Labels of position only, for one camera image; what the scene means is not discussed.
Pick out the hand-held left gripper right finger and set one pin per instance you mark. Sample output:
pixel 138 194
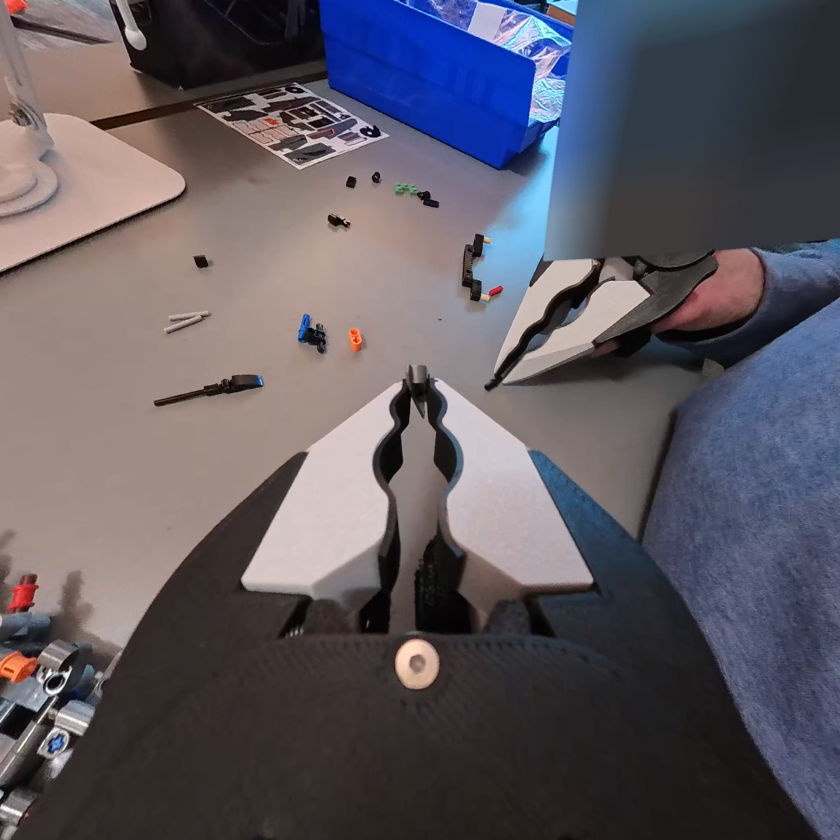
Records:
pixel 518 518

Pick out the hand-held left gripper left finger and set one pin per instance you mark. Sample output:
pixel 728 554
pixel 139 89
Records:
pixel 315 518

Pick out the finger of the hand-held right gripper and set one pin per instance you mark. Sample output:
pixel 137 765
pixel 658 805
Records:
pixel 541 308
pixel 590 331

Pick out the small dark grey lego piece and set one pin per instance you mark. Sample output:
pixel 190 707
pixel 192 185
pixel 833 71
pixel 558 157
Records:
pixel 417 387

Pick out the grey lego model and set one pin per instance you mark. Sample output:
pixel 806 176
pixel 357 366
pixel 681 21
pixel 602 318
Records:
pixel 46 702

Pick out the person's right forearm blue sleeve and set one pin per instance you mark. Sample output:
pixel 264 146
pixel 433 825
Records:
pixel 800 275

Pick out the black lego beam with pins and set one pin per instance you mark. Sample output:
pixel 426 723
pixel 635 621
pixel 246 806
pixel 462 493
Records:
pixel 471 266

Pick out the black angled lego piece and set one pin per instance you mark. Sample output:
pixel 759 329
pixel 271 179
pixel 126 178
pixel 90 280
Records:
pixel 428 198

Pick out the black lego axle with lever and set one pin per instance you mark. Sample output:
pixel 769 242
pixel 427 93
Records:
pixel 210 389

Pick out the green lego piece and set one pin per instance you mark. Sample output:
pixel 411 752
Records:
pixel 407 189

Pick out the black lego connector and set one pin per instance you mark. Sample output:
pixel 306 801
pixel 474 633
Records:
pixel 319 336

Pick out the orange lego connector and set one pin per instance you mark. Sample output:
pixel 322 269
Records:
pixel 355 340

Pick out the blue lego pin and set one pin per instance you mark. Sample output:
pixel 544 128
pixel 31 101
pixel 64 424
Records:
pixel 303 328

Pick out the grey lego axle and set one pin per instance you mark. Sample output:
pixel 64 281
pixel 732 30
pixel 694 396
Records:
pixel 182 325
pixel 190 316

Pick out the lego sticker sheet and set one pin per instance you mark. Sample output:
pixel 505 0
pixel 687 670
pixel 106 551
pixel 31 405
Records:
pixel 292 124

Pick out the person's right hand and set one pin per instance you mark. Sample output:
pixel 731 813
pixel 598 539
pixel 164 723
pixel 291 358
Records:
pixel 718 298

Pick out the blue plastic bin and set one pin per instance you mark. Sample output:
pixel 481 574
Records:
pixel 433 85

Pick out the clear plastic bag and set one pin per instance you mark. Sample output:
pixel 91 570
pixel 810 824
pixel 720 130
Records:
pixel 531 52

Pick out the black box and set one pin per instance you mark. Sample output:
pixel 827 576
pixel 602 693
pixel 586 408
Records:
pixel 216 39

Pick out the white plastic utensil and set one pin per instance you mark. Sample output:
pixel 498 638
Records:
pixel 133 29

